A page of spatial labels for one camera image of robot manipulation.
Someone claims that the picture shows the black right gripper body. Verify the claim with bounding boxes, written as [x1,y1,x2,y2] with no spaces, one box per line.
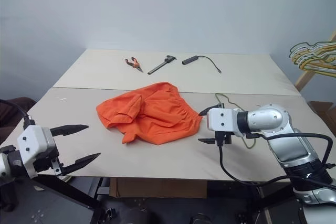
[215,131,233,147]

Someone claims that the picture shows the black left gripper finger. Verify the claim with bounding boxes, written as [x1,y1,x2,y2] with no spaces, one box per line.
[49,124,90,137]
[61,152,102,176]

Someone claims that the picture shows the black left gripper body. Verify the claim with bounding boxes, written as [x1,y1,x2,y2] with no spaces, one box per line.
[33,128,64,177]

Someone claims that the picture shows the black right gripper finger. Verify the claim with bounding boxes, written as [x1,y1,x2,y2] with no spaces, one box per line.
[198,103,225,117]
[197,137,217,146]

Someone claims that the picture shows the olive wire hanger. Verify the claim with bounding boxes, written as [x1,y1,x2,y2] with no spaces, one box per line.
[215,93,257,150]

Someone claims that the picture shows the orange shorts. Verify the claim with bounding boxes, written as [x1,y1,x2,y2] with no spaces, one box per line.
[95,82,203,146]

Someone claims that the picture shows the black caliper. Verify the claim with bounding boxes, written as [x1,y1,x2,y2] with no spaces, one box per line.
[146,55,177,76]

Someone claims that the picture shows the flat cardboard piece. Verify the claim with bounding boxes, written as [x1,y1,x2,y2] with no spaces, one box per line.
[109,177,208,199]

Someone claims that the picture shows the wooden clothes rack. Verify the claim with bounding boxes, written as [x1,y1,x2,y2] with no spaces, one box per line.
[294,30,336,91]

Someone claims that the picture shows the open cardboard box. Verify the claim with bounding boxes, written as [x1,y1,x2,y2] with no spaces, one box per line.
[308,100,336,141]

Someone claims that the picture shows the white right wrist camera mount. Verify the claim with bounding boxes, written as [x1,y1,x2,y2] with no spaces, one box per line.
[206,108,240,133]

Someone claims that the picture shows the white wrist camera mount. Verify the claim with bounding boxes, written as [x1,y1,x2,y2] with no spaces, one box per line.
[206,108,240,133]
[16,125,60,179]

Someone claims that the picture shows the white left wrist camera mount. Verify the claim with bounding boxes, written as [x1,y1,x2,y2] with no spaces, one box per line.
[16,125,60,179]

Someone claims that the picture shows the black adapter with cable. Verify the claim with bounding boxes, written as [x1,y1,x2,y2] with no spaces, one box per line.
[181,55,222,74]

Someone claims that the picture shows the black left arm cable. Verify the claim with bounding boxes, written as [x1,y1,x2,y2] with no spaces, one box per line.
[0,99,36,131]

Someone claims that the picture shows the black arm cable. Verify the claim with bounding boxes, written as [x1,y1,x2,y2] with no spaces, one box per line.
[218,133,336,183]
[0,99,36,131]

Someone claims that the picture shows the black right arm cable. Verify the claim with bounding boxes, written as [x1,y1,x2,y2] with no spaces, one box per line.
[218,133,336,183]

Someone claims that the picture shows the orange handled pliers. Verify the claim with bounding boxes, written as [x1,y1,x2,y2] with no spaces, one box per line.
[123,57,144,73]

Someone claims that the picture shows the green wire hanger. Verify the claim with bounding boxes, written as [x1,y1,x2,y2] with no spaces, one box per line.
[289,42,336,65]

